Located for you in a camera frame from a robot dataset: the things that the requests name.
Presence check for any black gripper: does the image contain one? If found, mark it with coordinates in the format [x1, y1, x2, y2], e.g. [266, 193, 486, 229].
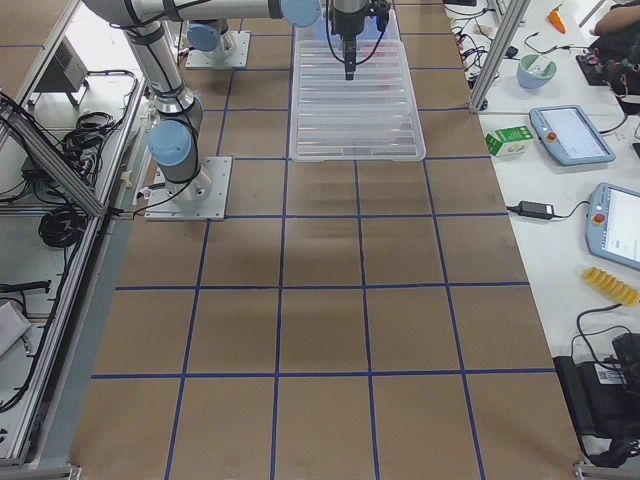
[329, 0, 391, 81]

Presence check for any clear plastic box lid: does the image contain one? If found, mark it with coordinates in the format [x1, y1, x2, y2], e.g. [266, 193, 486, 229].
[289, 40, 426, 162]

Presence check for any clear plastic storage box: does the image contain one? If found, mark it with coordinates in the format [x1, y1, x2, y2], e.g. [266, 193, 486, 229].
[295, 11, 381, 46]

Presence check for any black box device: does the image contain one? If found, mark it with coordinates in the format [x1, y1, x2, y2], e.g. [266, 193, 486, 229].
[553, 333, 639, 468]

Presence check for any green white carton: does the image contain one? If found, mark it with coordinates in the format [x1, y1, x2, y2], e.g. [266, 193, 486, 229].
[485, 125, 534, 157]

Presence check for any green blue bowl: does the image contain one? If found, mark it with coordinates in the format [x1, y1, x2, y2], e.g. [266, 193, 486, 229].
[516, 54, 557, 89]

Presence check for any orange carrot toy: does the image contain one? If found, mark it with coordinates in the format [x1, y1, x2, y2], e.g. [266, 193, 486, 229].
[547, 4, 567, 34]

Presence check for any upper blue teach pendant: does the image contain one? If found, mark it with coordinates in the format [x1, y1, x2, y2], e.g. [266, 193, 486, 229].
[529, 105, 616, 166]

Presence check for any blue teach pendant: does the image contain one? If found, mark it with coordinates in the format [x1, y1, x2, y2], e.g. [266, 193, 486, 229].
[529, 105, 616, 166]
[585, 182, 640, 270]

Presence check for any black power adapter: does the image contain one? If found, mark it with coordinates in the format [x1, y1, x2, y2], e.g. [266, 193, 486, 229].
[506, 200, 555, 220]

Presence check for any grey control cabinet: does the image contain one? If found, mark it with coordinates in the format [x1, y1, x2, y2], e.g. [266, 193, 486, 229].
[34, 36, 89, 108]

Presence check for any lower blue teach pendant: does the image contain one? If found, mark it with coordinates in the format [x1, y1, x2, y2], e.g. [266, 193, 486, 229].
[585, 182, 640, 270]

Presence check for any yellow toothed plastic part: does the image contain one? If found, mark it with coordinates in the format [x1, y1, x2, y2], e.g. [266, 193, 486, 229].
[582, 267, 639, 307]

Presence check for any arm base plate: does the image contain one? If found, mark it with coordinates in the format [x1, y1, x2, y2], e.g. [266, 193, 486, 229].
[143, 157, 233, 221]
[186, 31, 251, 70]

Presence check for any aluminium frame post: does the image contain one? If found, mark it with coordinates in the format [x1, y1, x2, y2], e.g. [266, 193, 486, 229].
[468, 0, 530, 113]

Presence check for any coiled black cable bundle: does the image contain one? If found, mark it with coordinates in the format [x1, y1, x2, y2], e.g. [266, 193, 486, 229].
[38, 204, 87, 250]

